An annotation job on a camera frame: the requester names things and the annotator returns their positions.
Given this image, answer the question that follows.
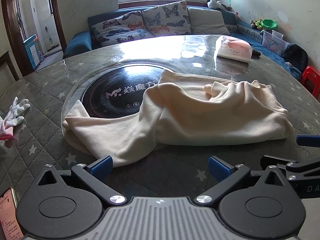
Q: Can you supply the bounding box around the right butterfly cushion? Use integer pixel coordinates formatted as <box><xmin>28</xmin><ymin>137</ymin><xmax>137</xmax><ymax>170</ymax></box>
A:
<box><xmin>142</xmin><ymin>1</ymin><xmax>192</xmax><ymax>37</ymax></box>

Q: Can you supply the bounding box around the clear plastic storage box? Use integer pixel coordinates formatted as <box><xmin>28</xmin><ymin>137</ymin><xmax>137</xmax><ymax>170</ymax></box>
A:
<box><xmin>262</xmin><ymin>30</ymin><xmax>291</xmax><ymax>56</ymax></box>

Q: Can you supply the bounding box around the pink white tissue pack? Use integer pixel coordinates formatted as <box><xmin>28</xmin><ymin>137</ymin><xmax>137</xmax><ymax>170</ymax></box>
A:
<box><xmin>215</xmin><ymin>35</ymin><xmax>253</xmax><ymax>63</ymax></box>

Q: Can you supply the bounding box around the red plastic stool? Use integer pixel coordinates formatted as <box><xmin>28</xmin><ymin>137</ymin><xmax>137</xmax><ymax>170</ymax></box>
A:
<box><xmin>300</xmin><ymin>66</ymin><xmax>320</xmax><ymax>99</ymax></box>

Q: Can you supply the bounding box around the black backpack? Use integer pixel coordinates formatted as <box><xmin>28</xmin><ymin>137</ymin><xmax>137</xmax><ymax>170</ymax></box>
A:
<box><xmin>283</xmin><ymin>44</ymin><xmax>309</xmax><ymax>73</ymax></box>

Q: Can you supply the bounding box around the panda plush toy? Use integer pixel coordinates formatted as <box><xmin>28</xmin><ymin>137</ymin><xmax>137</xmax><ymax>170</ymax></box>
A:
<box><xmin>207</xmin><ymin>0</ymin><xmax>226</xmax><ymax>10</ymax></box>

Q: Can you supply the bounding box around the smartphone with red case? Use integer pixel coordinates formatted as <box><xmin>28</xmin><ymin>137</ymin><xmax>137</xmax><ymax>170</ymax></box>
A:
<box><xmin>0</xmin><ymin>187</ymin><xmax>24</xmax><ymax>240</ymax></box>

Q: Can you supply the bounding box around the butterfly cushion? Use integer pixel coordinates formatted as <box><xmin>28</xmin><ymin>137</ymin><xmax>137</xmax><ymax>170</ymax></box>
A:
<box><xmin>91</xmin><ymin>10</ymin><xmax>154</xmax><ymax>47</ymax></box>
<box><xmin>142</xmin><ymin>1</ymin><xmax>192</xmax><ymax>37</ymax></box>

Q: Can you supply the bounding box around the beige cushion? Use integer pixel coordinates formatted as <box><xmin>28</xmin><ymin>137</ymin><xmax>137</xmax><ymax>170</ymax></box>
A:
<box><xmin>188</xmin><ymin>8</ymin><xmax>230</xmax><ymax>35</ymax></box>

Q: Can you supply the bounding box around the green plastic bowl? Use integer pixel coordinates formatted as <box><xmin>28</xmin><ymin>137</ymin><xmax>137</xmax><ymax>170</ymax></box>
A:
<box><xmin>261</xmin><ymin>19</ymin><xmax>278</xmax><ymax>31</ymax></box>

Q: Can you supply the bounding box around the black induction cooktop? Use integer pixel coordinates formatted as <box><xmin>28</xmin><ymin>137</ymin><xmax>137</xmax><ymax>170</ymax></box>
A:
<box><xmin>81</xmin><ymin>63</ymin><xmax>164</xmax><ymax>119</ymax></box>

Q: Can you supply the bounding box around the blue sofa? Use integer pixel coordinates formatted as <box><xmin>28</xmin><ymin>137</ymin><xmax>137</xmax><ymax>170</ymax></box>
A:
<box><xmin>63</xmin><ymin>1</ymin><xmax>309</xmax><ymax>80</ymax></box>

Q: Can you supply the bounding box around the cream sweater garment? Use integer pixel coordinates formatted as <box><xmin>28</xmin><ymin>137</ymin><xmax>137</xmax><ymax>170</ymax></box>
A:
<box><xmin>62</xmin><ymin>70</ymin><xmax>294</xmax><ymax>167</ymax></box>

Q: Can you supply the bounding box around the dark wooden chair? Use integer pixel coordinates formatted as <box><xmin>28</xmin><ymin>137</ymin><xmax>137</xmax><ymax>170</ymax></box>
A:
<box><xmin>0</xmin><ymin>51</ymin><xmax>20</xmax><ymax>81</ymax></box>

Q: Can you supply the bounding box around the blue toy cabinet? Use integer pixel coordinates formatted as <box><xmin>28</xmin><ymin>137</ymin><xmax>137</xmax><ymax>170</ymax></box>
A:
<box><xmin>23</xmin><ymin>34</ymin><xmax>44</xmax><ymax>69</ymax></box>

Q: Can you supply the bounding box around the white pink glove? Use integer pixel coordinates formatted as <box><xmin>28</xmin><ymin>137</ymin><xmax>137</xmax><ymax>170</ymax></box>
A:
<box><xmin>1</xmin><ymin>97</ymin><xmax>30</xmax><ymax>141</ymax></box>

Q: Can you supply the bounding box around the left butterfly cushion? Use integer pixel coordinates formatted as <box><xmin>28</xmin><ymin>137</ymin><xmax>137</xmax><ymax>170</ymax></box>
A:
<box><xmin>91</xmin><ymin>10</ymin><xmax>154</xmax><ymax>47</ymax></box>

